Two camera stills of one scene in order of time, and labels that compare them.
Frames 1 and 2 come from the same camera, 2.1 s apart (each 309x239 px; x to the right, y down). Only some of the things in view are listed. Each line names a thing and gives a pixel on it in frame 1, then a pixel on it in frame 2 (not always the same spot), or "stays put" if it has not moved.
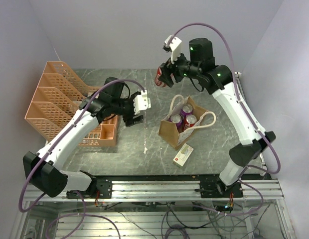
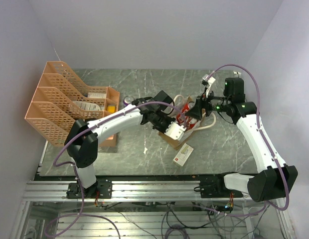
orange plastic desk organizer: x=58 y=98 stays put
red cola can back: x=158 y=73 to x=182 y=118
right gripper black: x=165 y=75 to x=202 y=102
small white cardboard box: x=183 y=155 stays put
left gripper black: x=129 y=120 to x=170 y=120
